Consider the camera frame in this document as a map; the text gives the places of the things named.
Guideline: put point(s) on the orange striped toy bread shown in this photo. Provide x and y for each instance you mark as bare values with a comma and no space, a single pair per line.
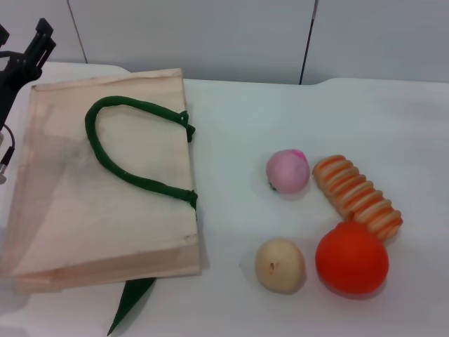
358,196

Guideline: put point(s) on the orange toy fruit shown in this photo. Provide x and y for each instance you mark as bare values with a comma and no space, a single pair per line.
350,261

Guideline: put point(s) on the pink toy peach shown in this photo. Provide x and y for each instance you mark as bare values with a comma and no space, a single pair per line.
287,172

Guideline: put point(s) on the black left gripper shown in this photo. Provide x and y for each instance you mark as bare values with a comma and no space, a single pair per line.
8,80

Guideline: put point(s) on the beige toy pear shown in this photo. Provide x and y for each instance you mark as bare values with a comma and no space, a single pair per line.
279,265

